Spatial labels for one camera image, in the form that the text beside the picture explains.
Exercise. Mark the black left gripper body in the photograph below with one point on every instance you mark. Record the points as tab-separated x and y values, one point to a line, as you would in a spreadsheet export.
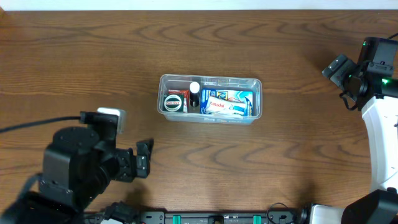
141	161

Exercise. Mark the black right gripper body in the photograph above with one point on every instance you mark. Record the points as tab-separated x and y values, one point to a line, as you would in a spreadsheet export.
337	68

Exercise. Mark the green Zam-Buk box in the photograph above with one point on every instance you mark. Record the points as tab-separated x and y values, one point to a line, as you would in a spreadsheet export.
173	103

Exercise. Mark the orange Panadol box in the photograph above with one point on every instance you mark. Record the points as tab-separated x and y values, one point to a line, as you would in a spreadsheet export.
186	97

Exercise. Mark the dark bottle white cap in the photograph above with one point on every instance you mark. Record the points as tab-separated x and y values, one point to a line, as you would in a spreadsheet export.
194	94

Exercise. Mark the blue Kool Fever box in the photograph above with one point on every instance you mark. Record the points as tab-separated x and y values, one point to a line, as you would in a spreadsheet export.
237	96

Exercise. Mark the white Panadol box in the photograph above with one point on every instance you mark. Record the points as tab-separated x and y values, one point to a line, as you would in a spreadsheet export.
217	106

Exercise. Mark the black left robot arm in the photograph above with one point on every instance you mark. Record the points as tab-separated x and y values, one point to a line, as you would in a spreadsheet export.
78	165

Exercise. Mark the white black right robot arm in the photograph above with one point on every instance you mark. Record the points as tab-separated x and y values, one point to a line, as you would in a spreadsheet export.
370	84

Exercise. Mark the clear plastic container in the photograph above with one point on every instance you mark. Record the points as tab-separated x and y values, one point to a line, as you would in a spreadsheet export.
182	82

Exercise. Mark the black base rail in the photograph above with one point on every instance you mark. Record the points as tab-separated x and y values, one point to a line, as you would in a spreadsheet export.
277	216

